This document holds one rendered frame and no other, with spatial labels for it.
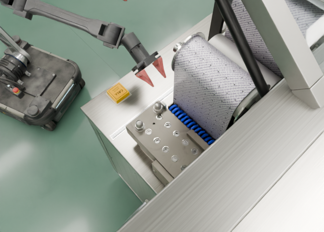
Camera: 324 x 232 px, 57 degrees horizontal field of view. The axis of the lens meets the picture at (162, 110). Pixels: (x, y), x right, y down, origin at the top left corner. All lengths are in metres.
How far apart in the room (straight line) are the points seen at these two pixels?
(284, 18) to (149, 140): 0.74
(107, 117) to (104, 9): 1.86
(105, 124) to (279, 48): 0.94
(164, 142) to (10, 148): 1.56
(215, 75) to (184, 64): 0.10
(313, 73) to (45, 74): 2.03
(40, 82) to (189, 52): 1.53
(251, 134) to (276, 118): 0.04
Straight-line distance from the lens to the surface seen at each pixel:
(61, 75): 2.26
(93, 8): 3.01
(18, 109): 2.22
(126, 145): 1.17
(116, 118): 1.23
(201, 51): 0.88
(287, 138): 0.38
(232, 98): 0.82
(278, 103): 0.40
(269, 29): 0.38
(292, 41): 0.39
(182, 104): 1.06
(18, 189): 2.27
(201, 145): 1.01
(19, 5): 1.28
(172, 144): 1.03
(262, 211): 0.58
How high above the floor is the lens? 1.98
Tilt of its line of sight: 62 degrees down
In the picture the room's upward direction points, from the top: 2 degrees counter-clockwise
